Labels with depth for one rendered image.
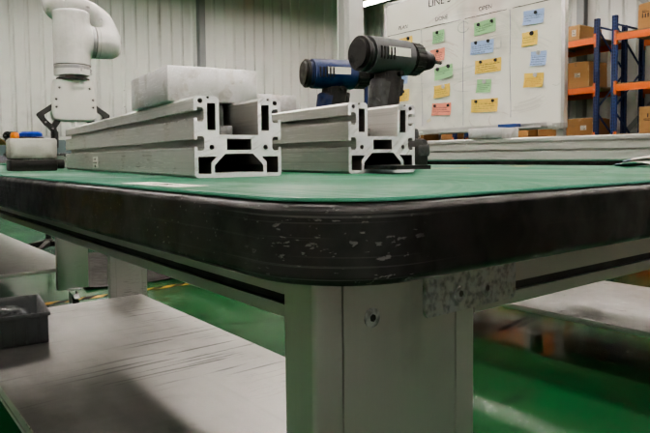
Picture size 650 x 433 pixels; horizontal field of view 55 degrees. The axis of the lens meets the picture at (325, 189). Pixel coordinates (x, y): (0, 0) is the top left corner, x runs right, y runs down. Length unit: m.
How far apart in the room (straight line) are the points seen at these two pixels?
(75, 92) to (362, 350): 1.28
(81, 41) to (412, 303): 1.28
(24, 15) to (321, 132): 12.20
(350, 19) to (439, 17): 5.14
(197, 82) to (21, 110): 11.90
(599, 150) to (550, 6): 1.80
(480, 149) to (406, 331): 2.17
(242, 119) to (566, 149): 1.81
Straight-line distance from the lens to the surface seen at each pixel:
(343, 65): 1.29
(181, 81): 0.74
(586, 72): 11.70
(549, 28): 4.00
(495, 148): 2.56
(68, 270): 3.64
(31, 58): 12.76
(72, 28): 1.62
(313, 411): 0.43
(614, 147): 2.32
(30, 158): 1.27
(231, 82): 0.76
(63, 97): 1.62
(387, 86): 1.06
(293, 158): 0.87
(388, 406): 0.47
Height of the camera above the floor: 0.80
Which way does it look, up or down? 3 degrees down
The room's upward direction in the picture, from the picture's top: 1 degrees counter-clockwise
